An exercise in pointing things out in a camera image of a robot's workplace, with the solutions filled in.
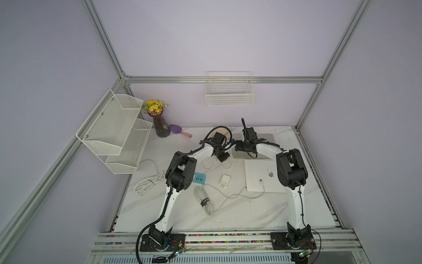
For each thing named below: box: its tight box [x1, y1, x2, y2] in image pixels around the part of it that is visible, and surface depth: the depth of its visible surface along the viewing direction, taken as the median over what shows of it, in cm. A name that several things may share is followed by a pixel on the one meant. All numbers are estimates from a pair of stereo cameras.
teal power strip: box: [192, 172, 207, 185], surface depth 93 cm
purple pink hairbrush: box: [169, 124, 193, 139], surface depth 121 cm
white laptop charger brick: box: [218, 173, 231, 189], surface depth 95 cm
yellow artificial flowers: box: [141, 100, 168, 115], surface depth 100 cm
